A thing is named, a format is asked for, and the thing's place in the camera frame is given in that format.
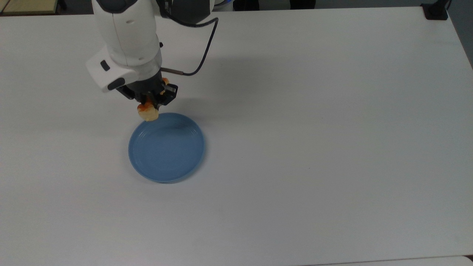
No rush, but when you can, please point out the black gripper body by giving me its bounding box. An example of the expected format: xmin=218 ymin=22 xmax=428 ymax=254
xmin=124 ymin=70 xmax=166 ymax=103

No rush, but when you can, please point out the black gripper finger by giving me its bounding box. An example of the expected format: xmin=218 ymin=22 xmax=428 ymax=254
xmin=157 ymin=83 xmax=179 ymax=110
xmin=117 ymin=86 xmax=136 ymax=101

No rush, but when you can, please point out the orange glazed bread roll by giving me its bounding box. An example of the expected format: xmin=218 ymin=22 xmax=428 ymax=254
xmin=137 ymin=78 xmax=170 ymax=122

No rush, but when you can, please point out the blue round plate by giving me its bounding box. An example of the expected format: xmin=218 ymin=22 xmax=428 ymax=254
xmin=128 ymin=112 xmax=205 ymax=184

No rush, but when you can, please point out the tan wooden board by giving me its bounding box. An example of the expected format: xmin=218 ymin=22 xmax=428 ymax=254
xmin=0 ymin=0 xmax=59 ymax=15

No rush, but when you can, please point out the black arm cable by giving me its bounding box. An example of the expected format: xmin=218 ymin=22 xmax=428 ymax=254
xmin=161 ymin=17 xmax=219 ymax=76

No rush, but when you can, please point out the black table clamp mount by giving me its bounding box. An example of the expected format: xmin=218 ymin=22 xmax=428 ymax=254
xmin=421 ymin=0 xmax=453 ymax=21

